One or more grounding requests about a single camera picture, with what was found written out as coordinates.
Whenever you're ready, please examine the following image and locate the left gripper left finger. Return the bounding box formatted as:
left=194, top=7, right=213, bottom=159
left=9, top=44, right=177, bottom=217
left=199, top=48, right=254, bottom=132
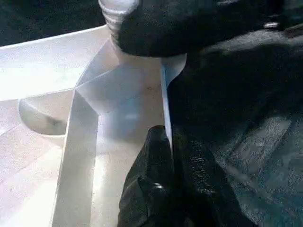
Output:
left=118, top=125, right=176, bottom=227

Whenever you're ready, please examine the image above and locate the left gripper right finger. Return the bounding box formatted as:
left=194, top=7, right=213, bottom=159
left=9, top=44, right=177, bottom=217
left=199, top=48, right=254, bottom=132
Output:
left=171, top=132, right=251, bottom=227

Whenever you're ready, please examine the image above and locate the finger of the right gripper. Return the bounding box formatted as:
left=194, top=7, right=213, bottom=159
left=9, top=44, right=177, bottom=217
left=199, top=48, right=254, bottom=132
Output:
left=117, top=0, right=240, bottom=58

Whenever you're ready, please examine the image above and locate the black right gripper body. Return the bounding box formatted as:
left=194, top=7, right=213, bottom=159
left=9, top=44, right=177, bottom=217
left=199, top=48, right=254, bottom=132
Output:
left=238, top=0, right=303, bottom=32

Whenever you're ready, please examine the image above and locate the white plastic table leg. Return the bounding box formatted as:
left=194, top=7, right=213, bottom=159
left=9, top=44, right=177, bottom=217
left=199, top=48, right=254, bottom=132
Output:
left=98, top=0, right=140, bottom=45

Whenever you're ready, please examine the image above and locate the white plastic table top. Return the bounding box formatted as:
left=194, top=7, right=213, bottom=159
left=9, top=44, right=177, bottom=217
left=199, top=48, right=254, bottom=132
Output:
left=0, top=23, right=187, bottom=227

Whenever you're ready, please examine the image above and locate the black mat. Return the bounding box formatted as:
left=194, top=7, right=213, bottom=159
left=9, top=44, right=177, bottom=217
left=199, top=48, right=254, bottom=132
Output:
left=0, top=0, right=303, bottom=227

